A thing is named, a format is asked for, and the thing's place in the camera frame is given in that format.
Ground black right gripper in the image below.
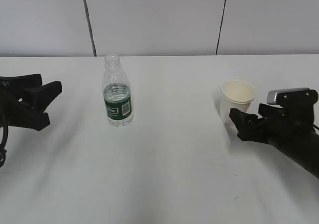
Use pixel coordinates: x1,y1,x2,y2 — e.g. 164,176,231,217
229,91,319,149

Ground clear water bottle green label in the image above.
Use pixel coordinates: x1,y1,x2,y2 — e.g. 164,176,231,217
102,54,133,127

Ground white paper cup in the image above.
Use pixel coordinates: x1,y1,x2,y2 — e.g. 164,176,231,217
219,80,256,125

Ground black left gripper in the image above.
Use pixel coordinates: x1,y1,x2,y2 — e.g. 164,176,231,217
0,74,62,131

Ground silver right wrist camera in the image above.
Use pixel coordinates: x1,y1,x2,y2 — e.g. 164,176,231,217
267,88,309,105

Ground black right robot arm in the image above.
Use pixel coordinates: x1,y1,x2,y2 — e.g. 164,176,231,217
229,88,319,177

